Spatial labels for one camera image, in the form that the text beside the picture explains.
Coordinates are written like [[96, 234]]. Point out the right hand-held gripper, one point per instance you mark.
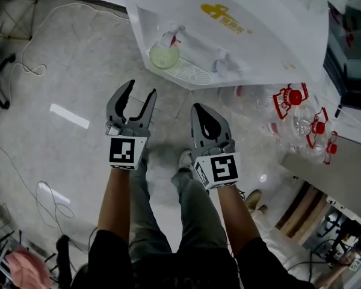
[[222, 169]]

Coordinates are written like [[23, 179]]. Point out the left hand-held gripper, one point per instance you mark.
[[127, 131]]

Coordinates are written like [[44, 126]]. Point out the translucent green cup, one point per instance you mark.
[[164, 57]]

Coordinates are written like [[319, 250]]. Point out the blue water dispenser tap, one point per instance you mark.
[[221, 63]]

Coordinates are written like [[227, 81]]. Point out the red water dispenser tap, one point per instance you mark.
[[170, 36]]

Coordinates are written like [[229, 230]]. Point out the white water dispenser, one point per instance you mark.
[[252, 14]]

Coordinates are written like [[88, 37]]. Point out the person's left forearm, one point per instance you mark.
[[115, 200]]

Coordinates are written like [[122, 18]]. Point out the person's right forearm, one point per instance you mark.
[[236, 215]]

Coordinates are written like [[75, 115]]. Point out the person's white shoe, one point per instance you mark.
[[185, 159]]

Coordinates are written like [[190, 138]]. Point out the clear bottle with red label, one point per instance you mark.
[[237, 92]]

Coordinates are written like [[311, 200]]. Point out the white drip tray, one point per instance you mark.
[[189, 72]]

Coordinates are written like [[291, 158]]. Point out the person's right leg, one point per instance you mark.
[[200, 215]]

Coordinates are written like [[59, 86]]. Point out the person's leg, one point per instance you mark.
[[200, 215], [270, 239], [147, 221]]

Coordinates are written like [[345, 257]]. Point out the clear bottle with red cap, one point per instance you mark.
[[332, 149], [319, 127], [293, 96]]

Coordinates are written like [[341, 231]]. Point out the person's left leg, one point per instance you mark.
[[147, 221]]

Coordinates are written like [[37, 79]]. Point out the wooden boards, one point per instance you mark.
[[301, 215]]

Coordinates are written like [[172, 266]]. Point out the white counter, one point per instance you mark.
[[343, 173]]

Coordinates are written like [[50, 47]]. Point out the person's black shirt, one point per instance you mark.
[[183, 272]]

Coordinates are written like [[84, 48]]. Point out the black cabinet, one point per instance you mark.
[[358, 56]]

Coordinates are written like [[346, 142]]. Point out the black equipment stand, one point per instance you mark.
[[346, 230]]

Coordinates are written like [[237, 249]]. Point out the pink cloth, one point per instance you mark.
[[27, 268]]

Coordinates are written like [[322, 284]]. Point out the black metal frame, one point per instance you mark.
[[10, 36]]

